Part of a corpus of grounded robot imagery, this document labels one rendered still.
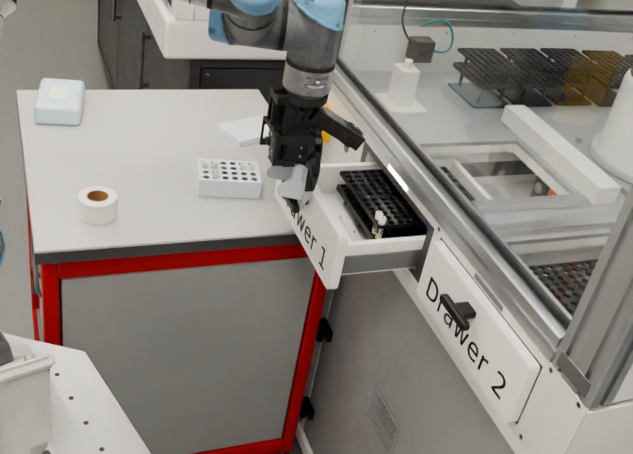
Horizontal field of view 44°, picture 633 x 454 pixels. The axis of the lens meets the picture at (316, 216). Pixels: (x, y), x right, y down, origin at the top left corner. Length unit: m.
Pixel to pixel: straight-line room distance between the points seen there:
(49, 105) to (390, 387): 0.92
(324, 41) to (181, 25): 0.89
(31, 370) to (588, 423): 0.67
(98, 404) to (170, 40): 1.11
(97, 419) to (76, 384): 0.07
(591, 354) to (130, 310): 0.88
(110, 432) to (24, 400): 0.17
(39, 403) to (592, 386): 0.66
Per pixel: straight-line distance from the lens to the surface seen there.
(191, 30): 2.02
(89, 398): 1.15
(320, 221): 1.28
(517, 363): 1.11
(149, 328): 1.58
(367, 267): 1.30
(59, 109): 1.77
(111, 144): 1.72
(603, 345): 1.00
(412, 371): 1.44
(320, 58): 1.17
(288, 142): 1.22
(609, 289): 0.97
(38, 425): 1.02
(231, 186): 1.56
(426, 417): 1.42
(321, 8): 1.14
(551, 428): 1.10
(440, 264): 1.24
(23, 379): 0.96
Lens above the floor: 1.61
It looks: 33 degrees down
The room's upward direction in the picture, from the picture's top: 11 degrees clockwise
